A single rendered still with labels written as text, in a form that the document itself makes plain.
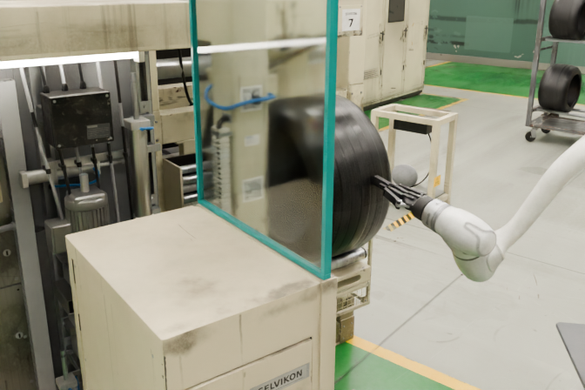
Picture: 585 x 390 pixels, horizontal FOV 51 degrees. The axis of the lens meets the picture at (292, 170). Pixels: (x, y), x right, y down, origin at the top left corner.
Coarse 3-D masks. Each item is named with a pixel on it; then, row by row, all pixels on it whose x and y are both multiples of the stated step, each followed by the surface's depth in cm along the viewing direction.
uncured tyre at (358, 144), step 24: (336, 96) 212; (336, 120) 198; (360, 120) 202; (336, 144) 192; (360, 144) 197; (336, 168) 190; (360, 168) 195; (384, 168) 200; (336, 192) 191; (360, 192) 195; (336, 216) 193; (360, 216) 198; (384, 216) 206; (336, 240) 198; (360, 240) 208
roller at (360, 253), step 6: (348, 252) 220; (354, 252) 220; (360, 252) 221; (336, 258) 216; (342, 258) 217; (348, 258) 218; (354, 258) 220; (360, 258) 221; (336, 264) 215; (342, 264) 217; (348, 264) 219
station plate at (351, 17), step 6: (342, 12) 231; (348, 12) 233; (354, 12) 235; (342, 18) 232; (348, 18) 234; (354, 18) 235; (342, 24) 233; (348, 24) 234; (354, 24) 236; (342, 30) 233
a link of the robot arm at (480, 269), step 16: (576, 144) 170; (560, 160) 170; (576, 160) 168; (544, 176) 172; (560, 176) 169; (544, 192) 172; (528, 208) 175; (544, 208) 175; (512, 224) 179; (528, 224) 177; (496, 240) 177; (512, 240) 179; (496, 256) 176; (464, 272) 180; (480, 272) 178
